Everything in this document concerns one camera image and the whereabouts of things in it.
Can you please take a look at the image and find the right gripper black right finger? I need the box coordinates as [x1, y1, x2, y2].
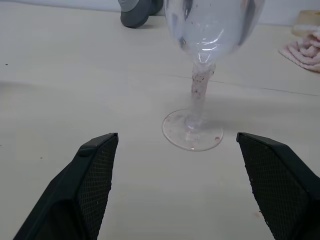
[236, 132, 320, 240]

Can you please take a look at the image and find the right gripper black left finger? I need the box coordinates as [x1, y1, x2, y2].
[12, 132, 119, 240]

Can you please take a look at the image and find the clear wine glass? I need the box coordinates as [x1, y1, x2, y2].
[161, 0, 262, 152]

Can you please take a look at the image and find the pink fluffy cloth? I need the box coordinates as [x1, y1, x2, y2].
[278, 24, 320, 74]

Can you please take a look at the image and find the beige round container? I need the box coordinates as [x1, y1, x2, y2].
[291, 9, 320, 38]

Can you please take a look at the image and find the grey rounded object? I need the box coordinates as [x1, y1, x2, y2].
[119, 0, 165, 28]

